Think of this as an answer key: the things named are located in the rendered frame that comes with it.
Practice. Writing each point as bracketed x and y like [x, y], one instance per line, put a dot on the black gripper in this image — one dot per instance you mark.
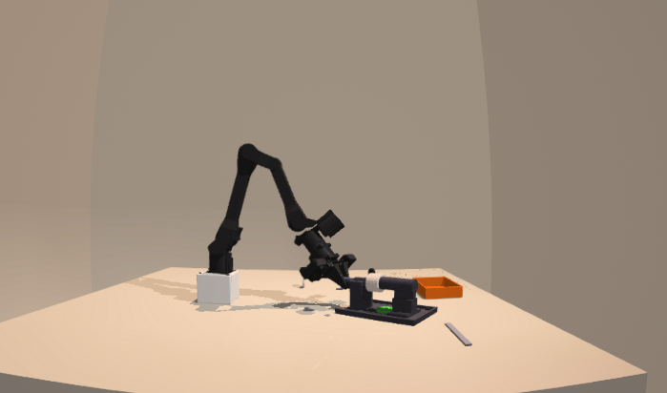
[326, 261]

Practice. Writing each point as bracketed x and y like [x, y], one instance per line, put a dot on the orange open tray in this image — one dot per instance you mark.
[439, 288]

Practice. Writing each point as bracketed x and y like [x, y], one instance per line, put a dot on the grey flat bar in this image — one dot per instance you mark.
[458, 334]

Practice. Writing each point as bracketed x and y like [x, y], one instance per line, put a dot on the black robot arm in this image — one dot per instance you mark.
[221, 261]

